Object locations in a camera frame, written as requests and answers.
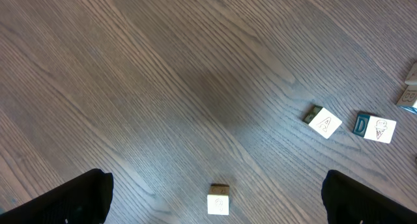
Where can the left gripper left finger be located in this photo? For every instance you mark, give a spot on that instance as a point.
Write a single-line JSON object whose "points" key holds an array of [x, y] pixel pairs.
{"points": [[84, 199]]}

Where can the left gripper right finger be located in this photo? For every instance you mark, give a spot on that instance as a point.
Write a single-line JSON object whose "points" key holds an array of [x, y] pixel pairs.
{"points": [[348, 201]]}

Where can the wooden block text top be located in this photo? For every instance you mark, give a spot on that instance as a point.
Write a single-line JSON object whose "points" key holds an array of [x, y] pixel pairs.
{"points": [[374, 128]]}

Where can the wooden block pencil picture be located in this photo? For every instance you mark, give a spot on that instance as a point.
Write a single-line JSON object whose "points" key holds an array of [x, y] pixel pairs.
{"points": [[407, 100]]}

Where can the wooden block red picture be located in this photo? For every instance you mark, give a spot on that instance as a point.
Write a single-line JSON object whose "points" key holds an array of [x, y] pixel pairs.
{"points": [[218, 200]]}

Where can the green letter wooden block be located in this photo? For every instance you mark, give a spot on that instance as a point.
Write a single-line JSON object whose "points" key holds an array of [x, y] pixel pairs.
{"points": [[411, 78]]}

